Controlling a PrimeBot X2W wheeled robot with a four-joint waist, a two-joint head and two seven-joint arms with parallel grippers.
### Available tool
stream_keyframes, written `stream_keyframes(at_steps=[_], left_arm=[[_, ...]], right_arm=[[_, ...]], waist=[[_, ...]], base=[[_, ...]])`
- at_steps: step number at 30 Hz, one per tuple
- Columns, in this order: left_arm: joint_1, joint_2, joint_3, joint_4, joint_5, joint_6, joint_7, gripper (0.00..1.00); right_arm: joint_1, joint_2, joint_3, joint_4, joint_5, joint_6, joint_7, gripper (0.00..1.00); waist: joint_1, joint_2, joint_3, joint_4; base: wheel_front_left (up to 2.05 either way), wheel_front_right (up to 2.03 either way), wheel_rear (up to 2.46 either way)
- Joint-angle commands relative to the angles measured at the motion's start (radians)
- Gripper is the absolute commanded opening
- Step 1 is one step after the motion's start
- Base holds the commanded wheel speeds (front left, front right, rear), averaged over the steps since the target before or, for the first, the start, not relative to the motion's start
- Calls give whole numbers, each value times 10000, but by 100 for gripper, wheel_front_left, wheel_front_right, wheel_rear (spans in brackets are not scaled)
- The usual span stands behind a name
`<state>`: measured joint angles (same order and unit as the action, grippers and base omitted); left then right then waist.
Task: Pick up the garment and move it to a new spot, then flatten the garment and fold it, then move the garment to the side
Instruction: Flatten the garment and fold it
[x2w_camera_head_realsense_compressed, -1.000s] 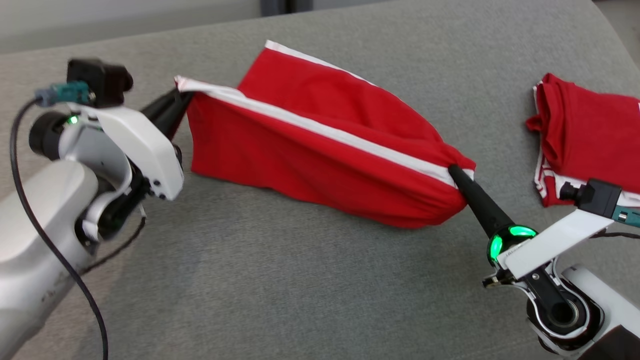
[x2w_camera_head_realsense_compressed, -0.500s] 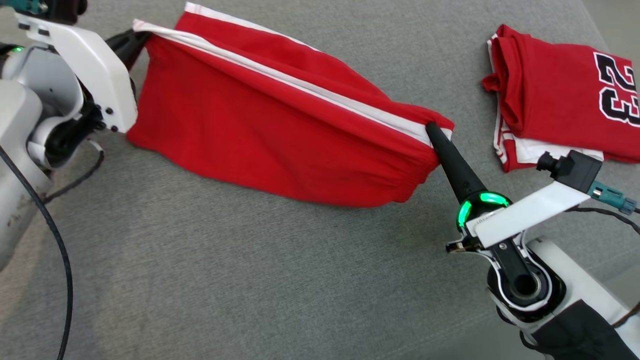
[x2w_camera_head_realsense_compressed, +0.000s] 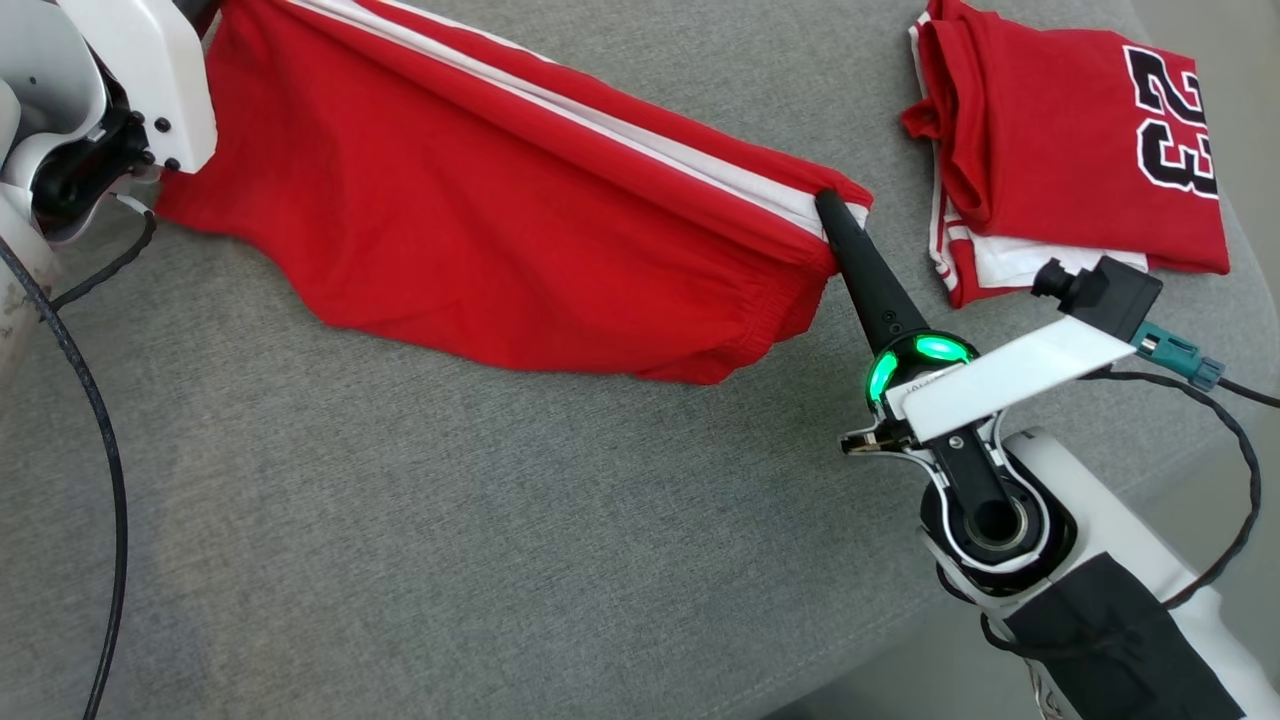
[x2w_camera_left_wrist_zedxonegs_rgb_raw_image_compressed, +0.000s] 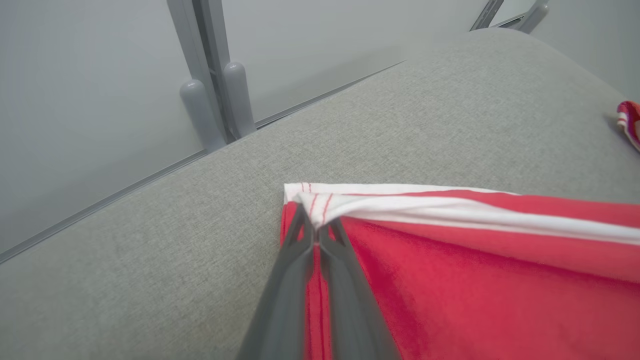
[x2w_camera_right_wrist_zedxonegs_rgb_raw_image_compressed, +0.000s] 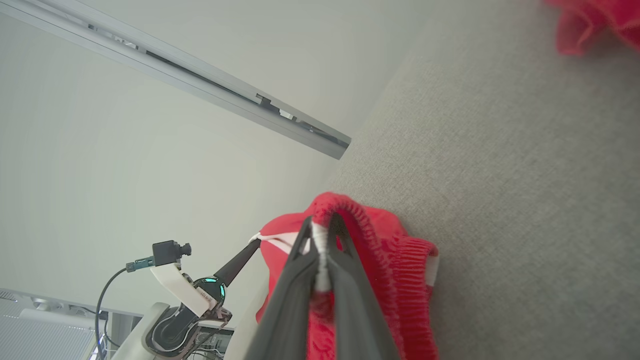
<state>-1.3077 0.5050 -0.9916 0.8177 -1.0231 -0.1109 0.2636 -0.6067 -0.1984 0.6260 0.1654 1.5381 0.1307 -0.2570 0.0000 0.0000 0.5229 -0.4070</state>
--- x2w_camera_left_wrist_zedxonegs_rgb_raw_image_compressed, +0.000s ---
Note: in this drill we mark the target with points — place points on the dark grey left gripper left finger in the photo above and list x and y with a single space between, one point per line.
285 300

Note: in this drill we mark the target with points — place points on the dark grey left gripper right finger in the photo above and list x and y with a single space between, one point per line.
350 310

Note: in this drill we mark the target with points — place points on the red shorts with white bands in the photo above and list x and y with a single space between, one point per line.
475 290

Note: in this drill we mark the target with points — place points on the red basketball jersey number 22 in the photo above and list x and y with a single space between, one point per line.
631 122

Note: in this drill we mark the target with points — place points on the grey rounded post cap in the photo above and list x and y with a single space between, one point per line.
202 115
239 100

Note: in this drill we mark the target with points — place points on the grey wall base rail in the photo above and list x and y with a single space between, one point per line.
325 95
100 207

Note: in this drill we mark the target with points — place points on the grey metal partition post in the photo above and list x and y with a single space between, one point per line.
192 45

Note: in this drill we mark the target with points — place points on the grey corner frame post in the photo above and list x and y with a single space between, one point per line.
532 15

